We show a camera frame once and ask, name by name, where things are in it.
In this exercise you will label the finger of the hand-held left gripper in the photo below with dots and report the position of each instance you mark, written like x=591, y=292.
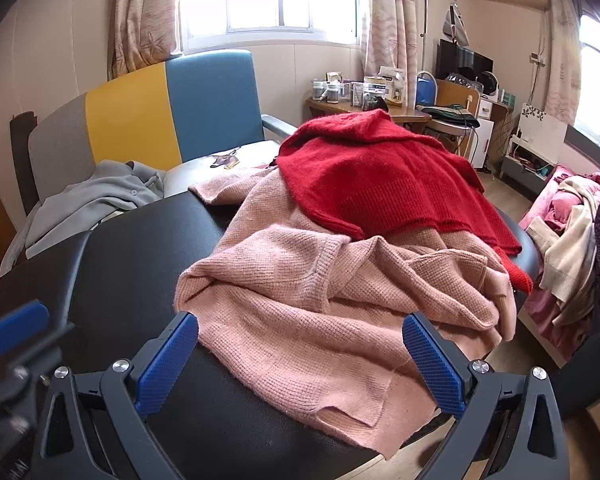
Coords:
x=15, y=327

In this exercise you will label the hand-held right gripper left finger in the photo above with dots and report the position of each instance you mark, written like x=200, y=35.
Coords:
x=165, y=365

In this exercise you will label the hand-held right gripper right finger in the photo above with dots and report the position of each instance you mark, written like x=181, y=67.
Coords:
x=435, y=365

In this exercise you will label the pink knit sweater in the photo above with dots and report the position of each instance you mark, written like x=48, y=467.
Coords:
x=305, y=320

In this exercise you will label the red knit sweater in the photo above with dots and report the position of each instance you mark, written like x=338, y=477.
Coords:
x=380, y=175

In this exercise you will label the black padded bench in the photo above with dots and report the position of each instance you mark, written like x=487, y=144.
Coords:
x=130, y=260

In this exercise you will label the pink bedding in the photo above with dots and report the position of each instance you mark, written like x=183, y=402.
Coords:
x=545, y=305

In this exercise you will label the grey garment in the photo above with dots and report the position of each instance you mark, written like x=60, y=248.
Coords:
x=80, y=205

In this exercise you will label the person's black trousers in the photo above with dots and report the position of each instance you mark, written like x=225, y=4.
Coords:
x=590, y=375

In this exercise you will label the cream garment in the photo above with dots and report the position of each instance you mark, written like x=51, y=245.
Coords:
x=575, y=250

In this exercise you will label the low shelf rack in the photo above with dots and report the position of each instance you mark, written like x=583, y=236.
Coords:
x=525, y=167

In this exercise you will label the white printed seat cushion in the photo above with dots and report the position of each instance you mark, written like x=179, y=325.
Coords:
x=250, y=157

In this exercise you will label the white cabinet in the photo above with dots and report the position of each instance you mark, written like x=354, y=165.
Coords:
x=490, y=130

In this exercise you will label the grey yellow blue sofa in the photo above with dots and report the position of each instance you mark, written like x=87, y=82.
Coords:
x=130, y=115

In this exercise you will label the dark green garment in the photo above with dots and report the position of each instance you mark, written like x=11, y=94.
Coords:
x=450, y=115

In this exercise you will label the white floral board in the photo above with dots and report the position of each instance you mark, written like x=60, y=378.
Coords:
x=542, y=130

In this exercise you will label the blue chair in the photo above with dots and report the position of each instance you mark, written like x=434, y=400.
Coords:
x=425, y=90

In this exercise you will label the wooden desk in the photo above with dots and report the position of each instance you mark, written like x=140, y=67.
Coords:
x=330, y=107

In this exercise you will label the group of jars and boxes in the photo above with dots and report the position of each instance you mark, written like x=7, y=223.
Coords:
x=360, y=92

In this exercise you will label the small desk fan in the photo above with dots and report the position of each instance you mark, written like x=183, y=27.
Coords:
x=489, y=83

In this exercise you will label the black monitor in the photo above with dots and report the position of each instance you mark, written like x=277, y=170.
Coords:
x=450, y=60

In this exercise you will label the narrow window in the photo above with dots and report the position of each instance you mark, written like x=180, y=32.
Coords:
x=597, y=80

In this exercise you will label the beige patterned curtain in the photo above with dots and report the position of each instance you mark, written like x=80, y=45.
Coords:
x=562, y=45
x=145, y=15
x=387, y=25

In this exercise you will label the hanging white bag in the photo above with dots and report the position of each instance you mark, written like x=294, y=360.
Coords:
x=455, y=25

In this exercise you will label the metal coat stand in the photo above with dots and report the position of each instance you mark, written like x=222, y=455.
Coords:
x=425, y=20

